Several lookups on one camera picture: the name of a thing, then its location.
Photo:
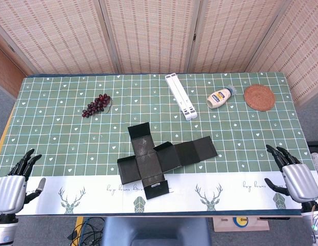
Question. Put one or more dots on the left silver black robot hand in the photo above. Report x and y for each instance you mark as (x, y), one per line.
(10, 189)

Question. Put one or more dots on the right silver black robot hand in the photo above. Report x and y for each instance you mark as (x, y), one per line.
(300, 182)

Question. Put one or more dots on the black paper box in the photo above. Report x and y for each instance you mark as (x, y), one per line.
(148, 164)

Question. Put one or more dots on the green grid tablecloth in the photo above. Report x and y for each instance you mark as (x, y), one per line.
(59, 133)

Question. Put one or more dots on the wooden toy board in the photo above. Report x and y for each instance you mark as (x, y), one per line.
(225, 225)

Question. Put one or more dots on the round woven brown coaster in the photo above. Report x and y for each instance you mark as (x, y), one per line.
(259, 98)

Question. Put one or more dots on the brown wooden door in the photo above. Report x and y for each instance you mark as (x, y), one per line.
(5, 74)

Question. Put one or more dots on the mayonnaise squeeze bottle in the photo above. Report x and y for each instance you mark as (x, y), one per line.
(218, 98)

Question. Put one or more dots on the dark red grape bunch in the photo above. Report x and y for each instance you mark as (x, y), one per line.
(97, 103)

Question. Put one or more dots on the white folding stand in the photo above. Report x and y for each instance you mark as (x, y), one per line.
(179, 94)

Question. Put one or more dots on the dark grey robot torso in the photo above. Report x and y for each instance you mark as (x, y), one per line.
(154, 230)

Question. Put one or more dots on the bamboo folding screen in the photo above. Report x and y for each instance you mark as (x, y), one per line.
(148, 36)

